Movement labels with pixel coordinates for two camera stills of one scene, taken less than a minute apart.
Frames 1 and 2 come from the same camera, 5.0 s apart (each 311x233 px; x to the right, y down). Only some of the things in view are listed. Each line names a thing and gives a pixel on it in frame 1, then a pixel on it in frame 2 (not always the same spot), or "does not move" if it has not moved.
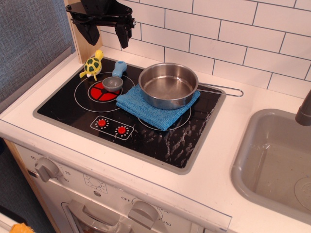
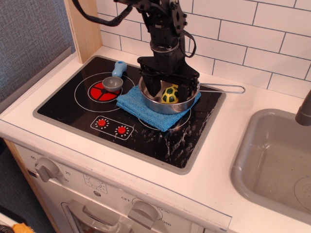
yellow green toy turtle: x=93 y=66 -> x=170 y=95
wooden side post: x=85 y=50 does not move
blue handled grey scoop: x=114 y=83 does not move
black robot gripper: x=104 y=11 -> x=168 y=62
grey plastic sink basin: x=271 y=164 does not move
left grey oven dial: x=46 y=169 does not move
